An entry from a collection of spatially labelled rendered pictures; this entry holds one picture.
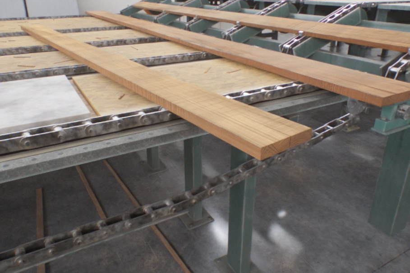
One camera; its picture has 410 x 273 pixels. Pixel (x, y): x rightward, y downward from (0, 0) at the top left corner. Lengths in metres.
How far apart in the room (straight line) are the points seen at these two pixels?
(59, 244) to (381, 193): 1.46
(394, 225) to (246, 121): 1.32
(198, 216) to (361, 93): 1.10
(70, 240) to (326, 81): 0.85
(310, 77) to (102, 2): 6.12
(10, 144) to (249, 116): 0.52
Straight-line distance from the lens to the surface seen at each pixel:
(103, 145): 0.75
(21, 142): 0.80
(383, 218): 1.91
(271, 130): 0.67
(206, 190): 1.03
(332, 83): 1.06
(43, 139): 0.80
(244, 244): 1.42
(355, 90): 1.02
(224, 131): 0.67
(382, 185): 1.84
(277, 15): 2.57
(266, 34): 6.03
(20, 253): 0.96
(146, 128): 0.83
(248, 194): 1.27
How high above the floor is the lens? 1.15
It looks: 22 degrees down
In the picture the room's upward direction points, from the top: straight up
